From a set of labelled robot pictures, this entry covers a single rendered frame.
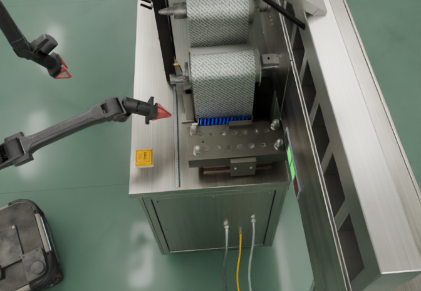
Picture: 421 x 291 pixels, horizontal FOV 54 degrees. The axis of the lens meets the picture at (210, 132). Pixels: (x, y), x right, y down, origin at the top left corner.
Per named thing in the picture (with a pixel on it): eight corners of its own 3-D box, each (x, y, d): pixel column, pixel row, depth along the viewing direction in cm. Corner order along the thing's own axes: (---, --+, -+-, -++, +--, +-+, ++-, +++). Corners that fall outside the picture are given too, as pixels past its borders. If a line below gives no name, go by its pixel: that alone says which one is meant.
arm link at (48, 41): (12, 41, 167) (17, 54, 163) (31, 21, 165) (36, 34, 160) (36, 54, 177) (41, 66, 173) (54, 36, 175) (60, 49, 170)
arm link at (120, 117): (114, 118, 154) (105, 98, 155) (104, 131, 162) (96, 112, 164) (141, 111, 161) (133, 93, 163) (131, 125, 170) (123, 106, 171)
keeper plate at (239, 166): (230, 172, 170) (230, 158, 161) (254, 170, 170) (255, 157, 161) (230, 177, 169) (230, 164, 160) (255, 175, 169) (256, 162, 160)
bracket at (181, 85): (180, 115, 189) (173, 69, 163) (194, 114, 189) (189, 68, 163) (180, 123, 186) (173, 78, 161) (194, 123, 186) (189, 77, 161)
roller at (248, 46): (190, 62, 178) (188, 41, 168) (249, 58, 178) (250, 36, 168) (192, 83, 171) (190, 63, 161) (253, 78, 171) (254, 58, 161)
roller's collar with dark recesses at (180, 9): (174, 12, 168) (172, -1, 162) (188, 10, 168) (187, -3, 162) (174, 22, 164) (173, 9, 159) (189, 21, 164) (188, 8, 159)
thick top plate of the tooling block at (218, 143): (187, 135, 174) (187, 126, 169) (282, 128, 174) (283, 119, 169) (189, 168, 165) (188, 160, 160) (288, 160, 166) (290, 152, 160)
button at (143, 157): (136, 152, 178) (135, 149, 176) (152, 151, 178) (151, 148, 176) (135, 167, 174) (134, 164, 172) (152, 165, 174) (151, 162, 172)
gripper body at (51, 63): (56, 52, 182) (43, 45, 176) (63, 68, 177) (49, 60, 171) (46, 63, 184) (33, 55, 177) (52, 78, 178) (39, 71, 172)
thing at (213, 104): (195, 120, 172) (193, 91, 157) (252, 115, 173) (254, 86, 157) (196, 120, 172) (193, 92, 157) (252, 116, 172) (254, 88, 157)
